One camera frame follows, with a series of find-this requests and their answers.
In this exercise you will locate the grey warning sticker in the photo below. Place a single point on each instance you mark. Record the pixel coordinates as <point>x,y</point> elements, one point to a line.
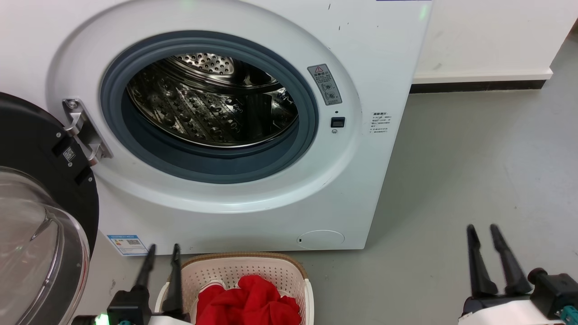
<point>324,84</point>

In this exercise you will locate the black washer door with glass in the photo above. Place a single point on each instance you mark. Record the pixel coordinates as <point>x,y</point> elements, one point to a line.
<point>36,140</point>

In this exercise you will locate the white front-load washing machine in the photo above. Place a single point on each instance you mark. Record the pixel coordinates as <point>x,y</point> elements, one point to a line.
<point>370,180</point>

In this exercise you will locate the small white text sticker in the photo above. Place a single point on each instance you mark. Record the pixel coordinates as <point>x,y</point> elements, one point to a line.
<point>380,123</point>

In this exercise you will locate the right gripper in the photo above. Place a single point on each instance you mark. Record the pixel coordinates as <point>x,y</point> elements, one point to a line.
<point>555,291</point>

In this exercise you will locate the stainless steel washing machine drum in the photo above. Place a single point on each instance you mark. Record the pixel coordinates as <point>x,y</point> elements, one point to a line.
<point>198,108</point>

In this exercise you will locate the blue white energy label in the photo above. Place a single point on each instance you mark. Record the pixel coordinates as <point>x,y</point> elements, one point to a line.
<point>127,244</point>

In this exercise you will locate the cream perforated laundry basket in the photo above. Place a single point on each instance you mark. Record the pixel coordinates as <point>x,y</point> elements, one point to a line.
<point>216,271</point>

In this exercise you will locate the grey rubber door gasket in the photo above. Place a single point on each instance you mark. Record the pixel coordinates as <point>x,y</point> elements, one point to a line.
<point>207,170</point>

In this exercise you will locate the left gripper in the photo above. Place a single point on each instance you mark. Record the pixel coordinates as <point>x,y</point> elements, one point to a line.
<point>128,309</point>

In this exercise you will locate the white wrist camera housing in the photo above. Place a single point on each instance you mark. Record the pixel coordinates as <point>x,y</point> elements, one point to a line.
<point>174,320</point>
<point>501,311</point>

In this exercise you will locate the black baseboard strip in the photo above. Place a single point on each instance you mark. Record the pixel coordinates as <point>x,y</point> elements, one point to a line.
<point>478,86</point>

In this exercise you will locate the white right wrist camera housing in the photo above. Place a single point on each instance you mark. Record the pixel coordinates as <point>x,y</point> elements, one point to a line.
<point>501,311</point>

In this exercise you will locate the round white filter cover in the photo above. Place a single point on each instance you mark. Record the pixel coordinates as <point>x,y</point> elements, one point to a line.
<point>320,239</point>

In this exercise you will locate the red cloth garment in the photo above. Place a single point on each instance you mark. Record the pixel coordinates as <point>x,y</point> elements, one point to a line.
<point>253,302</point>

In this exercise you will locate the black door latch socket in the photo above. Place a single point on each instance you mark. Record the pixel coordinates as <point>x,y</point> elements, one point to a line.
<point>337,122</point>

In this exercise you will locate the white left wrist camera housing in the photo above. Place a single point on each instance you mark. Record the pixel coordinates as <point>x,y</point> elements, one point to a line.
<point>174,320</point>

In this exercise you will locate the silver metal door hinge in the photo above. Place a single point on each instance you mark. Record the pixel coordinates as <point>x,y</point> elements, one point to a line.
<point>83,131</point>

